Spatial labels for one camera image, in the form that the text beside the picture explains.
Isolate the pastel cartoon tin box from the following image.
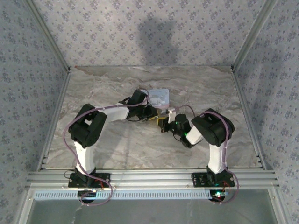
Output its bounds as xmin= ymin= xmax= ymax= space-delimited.
xmin=147 ymin=88 xmax=171 ymax=110

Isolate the control board with LED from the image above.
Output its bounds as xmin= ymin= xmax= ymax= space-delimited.
xmin=209 ymin=189 xmax=229 ymax=202
xmin=78 ymin=189 xmax=98 ymax=199

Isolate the aluminium front rail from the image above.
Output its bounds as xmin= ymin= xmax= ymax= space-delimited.
xmin=25 ymin=167 xmax=280 ymax=190

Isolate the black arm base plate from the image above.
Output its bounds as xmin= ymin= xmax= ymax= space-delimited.
xmin=68 ymin=172 xmax=111 ymax=188
xmin=192 ymin=172 xmax=235 ymax=188

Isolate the aluminium table side rail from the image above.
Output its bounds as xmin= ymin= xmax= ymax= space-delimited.
xmin=36 ymin=67 xmax=72 ymax=172
xmin=230 ymin=66 xmax=269 ymax=170

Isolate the white slotted cable duct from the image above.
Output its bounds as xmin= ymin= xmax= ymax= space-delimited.
xmin=31 ymin=188 xmax=274 ymax=201

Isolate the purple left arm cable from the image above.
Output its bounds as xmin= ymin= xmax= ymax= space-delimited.
xmin=63 ymin=90 xmax=150 ymax=206

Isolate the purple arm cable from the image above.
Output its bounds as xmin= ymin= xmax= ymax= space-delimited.
xmin=63 ymin=90 xmax=150 ymax=206
xmin=172 ymin=105 xmax=241 ymax=206

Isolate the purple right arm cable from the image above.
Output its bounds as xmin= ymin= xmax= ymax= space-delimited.
xmin=172 ymin=105 xmax=241 ymax=206

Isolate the aluminium corner post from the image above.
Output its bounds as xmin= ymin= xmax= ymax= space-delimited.
xmin=232 ymin=0 xmax=278 ymax=69
xmin=23 ymin=0 xmax=71 ymax=72

